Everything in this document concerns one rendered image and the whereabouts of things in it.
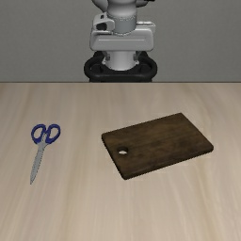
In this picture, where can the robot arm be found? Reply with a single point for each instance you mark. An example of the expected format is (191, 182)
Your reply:
(120, 64)

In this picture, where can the dark brown cutting board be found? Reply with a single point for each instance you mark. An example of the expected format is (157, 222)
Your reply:
(157, 146)

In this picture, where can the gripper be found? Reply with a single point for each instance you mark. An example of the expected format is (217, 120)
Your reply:
(122, 40)

